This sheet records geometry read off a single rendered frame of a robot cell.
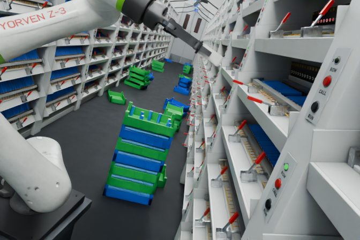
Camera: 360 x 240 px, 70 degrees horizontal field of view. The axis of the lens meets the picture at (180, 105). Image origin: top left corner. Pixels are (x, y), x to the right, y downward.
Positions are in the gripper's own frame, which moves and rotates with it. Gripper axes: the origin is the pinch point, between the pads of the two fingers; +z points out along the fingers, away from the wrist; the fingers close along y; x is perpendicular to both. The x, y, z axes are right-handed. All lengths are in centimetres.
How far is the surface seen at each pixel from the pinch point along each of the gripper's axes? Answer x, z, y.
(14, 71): -73, -83, -78
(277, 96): 1.3, 21.8, 2.1
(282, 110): -0.8, 20.6, 13.1
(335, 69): 8.6, 13.8, 33.3
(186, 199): -73, 42, -59
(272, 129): -5.6, 19.3, 18.4
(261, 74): 5.7, 24.4, -32.0
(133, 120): -53, -8, -64
